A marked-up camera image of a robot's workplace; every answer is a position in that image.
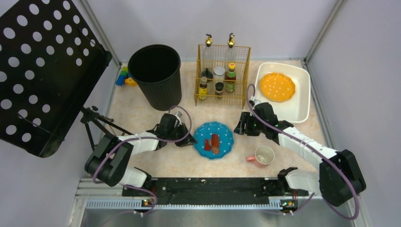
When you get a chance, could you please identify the glass oil bottle brown liquid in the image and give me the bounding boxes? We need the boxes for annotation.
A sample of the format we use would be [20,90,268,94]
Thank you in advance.
[225,33,236,67]

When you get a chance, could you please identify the yellow dotted plate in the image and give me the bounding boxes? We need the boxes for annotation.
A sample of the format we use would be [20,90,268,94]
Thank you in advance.
[259,72,296,103]

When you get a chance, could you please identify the colourful toy blocks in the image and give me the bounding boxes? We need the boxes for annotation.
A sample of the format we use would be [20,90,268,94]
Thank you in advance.
[115,66,137,87]

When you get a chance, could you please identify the red meat pieces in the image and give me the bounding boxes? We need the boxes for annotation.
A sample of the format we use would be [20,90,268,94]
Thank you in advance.
[204,134,220,155]

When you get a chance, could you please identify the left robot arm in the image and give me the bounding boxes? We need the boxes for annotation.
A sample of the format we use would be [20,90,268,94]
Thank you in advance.
[84,112,197,188]

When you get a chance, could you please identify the black tripod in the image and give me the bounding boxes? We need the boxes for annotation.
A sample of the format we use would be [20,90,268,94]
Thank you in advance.
[80,106,132,151]

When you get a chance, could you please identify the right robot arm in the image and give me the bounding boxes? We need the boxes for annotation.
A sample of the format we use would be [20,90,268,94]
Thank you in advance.
[234,102,366,207]

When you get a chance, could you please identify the gold wire basket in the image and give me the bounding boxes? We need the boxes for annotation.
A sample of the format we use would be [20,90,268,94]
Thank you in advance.
[193,44,251,107]

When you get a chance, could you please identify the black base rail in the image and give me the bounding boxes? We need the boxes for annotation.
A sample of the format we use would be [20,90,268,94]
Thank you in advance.
[122,177,309,205]

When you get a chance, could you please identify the silver lid jar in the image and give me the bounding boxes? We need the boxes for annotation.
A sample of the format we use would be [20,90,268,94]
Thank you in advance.
[213,66,226,84]

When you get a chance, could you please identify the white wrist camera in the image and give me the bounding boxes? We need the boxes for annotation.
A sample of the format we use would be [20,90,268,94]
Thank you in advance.
[249,97,261,108]
[174,111,183,127]

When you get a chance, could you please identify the black perforated stand panel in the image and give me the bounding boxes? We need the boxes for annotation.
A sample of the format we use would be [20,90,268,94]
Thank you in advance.
[0,0,112,158]

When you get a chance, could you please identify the small yellow label bottle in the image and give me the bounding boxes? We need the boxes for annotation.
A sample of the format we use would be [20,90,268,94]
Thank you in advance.
[199,77,208,100]

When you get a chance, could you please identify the small black cap bottle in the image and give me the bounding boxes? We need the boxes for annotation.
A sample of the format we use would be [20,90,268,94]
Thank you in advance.
[215,82,224,99]

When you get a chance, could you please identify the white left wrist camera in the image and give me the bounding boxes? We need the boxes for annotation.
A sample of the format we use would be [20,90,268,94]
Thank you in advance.
[174,111,183,127]

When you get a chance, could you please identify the sauce bottle yellow cap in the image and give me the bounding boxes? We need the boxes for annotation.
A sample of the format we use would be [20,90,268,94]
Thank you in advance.
[225,62,236,92]

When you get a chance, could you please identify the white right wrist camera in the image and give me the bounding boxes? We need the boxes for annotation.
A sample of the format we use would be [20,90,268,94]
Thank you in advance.
[249,97,261,108]

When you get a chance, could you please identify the glass oil bottle clear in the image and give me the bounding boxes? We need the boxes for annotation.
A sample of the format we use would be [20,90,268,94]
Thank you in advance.
[202,34,215,72]

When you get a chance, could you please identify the pink mug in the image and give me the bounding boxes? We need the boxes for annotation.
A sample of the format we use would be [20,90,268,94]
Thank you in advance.
[246,146,275,168]

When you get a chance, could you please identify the black lid glass shaker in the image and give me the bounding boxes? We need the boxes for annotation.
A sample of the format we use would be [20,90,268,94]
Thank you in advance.
[200,68,213,81]

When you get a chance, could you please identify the white plastic tub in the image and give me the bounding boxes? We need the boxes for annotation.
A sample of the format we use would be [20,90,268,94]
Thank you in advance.
[254,62,311,123]

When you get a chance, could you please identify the black ribbed trash bin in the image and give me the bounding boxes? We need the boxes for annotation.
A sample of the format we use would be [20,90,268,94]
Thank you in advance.
[128,44,182,111]

